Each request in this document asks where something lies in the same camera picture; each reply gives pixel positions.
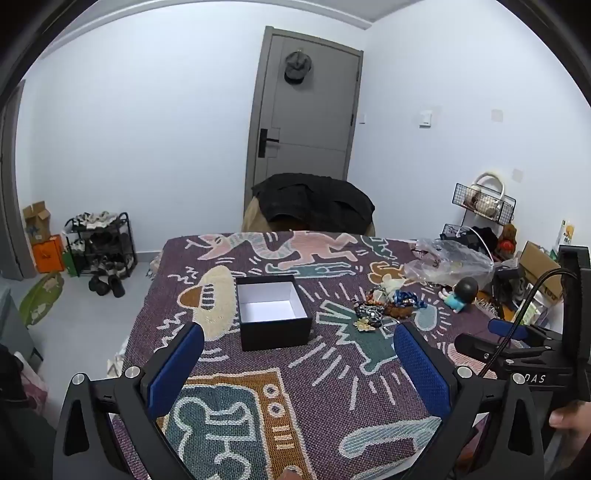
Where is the black square box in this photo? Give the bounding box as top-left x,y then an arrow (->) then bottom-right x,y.
235,274 -> 313,352

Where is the black wire rack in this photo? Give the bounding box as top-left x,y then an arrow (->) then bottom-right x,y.
441,182 -> 516,252

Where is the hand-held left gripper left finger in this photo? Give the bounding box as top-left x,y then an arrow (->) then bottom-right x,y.
53,322 -> 206,480

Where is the large flat cardboard box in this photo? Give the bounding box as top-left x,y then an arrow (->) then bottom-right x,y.
517,241 -> 564,303

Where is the white yellow carton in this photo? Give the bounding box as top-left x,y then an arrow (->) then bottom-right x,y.
554,219 -> 575,252

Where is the green floor mat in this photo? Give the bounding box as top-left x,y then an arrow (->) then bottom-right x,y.
18,272 -> 65,328

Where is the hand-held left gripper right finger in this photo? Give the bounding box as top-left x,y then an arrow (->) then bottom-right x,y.
392,320 -> 555,480

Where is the dark bead bracelet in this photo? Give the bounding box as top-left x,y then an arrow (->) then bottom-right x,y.
353,300 -> 384,321

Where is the grey door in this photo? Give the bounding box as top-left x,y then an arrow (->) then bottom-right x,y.
242,25 -> 365,232

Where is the black jacket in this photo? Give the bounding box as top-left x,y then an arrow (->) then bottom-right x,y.
252,173 -> 376,232

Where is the grey padded furniture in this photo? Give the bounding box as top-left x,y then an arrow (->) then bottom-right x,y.
0,286 -> 43,365

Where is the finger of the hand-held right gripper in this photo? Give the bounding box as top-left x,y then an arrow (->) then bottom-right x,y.
455,333 -> 555,370
488,318 -> 555,344

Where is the black door handle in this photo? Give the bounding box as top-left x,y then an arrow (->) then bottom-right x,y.
257,128 -> 281,158

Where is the tan chair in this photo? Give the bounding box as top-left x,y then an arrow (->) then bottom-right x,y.
242,198 -> 377,236

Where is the printed woven blanket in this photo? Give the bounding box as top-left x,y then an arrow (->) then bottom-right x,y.
121,231 -> 513,480

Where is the person's right hand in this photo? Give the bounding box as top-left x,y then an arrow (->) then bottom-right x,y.
549,399 -> 591,437

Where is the black cable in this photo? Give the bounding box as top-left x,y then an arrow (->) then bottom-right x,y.
478,268 -> 580,377

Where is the clear plastic bag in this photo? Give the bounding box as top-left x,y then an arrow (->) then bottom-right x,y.
404,237 -> 496,289

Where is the blue bead necklace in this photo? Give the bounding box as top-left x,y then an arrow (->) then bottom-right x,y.
394,290 -> 426,309

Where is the grey closet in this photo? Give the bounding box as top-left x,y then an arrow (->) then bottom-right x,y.
0,80 -> 37,280

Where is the white ring handle bag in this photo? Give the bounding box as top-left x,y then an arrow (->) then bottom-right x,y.
470,172 -> 506,217

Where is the grey cap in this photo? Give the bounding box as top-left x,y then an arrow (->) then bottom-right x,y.
283,50 -> 313,85

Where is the open cardboard box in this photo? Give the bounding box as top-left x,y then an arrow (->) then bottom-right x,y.
23,200 -> 52,245

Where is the brown plush toy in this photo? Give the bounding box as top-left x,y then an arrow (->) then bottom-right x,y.
496,224 -> 518,257

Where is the orange box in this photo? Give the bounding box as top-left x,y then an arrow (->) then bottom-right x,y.
31,235 -> 65,274

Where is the pair of black shoes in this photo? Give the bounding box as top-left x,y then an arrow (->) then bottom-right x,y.
89,274 -> 126,297

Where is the pink cloth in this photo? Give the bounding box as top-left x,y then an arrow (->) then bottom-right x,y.
14,353 -> 49,421

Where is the round-headed doll toy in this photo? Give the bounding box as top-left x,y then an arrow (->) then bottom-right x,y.
438,277 -> 479,315

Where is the black shoe rack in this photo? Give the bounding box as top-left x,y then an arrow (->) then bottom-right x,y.
62,211 -> 138,278

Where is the white tissue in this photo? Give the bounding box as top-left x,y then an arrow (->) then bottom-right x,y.
381,272 -> 411,294

